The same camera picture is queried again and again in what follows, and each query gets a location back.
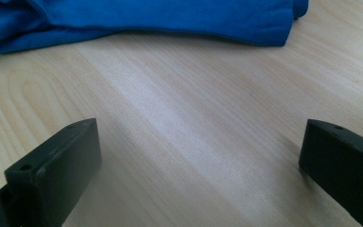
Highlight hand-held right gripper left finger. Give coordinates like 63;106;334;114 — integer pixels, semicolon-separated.
0;117;103;227

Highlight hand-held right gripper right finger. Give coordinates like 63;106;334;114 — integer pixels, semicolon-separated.
298;118;363;227

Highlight blue cloth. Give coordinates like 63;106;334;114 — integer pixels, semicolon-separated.
0;0;310;54

